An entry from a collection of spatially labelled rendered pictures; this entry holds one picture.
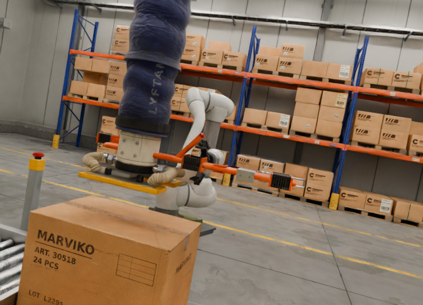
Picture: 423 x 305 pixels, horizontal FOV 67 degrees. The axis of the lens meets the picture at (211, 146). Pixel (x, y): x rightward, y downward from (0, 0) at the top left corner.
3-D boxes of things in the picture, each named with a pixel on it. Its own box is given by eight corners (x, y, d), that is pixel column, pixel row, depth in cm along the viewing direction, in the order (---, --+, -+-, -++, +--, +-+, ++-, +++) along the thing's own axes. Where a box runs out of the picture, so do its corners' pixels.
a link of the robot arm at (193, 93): (191, 95, 190) (212, 100, 196) (187, 80, 203) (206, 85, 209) (184, 113, 197) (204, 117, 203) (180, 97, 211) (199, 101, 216)
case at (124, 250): (14, 307, 127) (29, 210, 125) (79, 270, 166) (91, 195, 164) (152, 359, 113) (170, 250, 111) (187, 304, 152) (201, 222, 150)
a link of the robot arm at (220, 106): (178, 201, 218) (207, 205, 227) (185, 210, 203) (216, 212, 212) (201, 91, 212) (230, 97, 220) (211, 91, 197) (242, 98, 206)
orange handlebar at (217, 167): (78, 143, 138) (80, 135, 138) (114, 143, 167) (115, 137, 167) (296, 189, 118) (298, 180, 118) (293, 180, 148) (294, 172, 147)
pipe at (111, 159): (82, 167, 127) (84, 153, 127) (114, 163, 152) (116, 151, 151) (160, 185, 120) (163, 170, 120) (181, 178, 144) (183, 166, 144)
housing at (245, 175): (235, 179, 123) (236, 168, 123) (237, 178, 130) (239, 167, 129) (252, 183, 121) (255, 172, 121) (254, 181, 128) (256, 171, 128)
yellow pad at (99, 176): (77, 176, 125) (78, 164, 125) (92, 174, 135) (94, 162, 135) (157, 195, 118) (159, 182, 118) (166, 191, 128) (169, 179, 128)
